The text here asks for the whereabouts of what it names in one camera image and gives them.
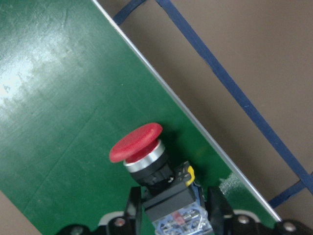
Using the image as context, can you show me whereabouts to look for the red push button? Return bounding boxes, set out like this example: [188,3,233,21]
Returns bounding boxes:
[109,123,213,235]

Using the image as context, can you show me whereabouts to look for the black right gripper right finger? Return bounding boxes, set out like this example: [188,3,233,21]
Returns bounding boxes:
[207,187,234,235]

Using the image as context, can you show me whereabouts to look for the green conveyor belt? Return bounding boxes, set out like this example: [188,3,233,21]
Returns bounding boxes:
[0,0,279,235]

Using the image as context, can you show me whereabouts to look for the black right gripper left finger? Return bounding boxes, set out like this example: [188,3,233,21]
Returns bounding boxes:
[124,187,142,235]

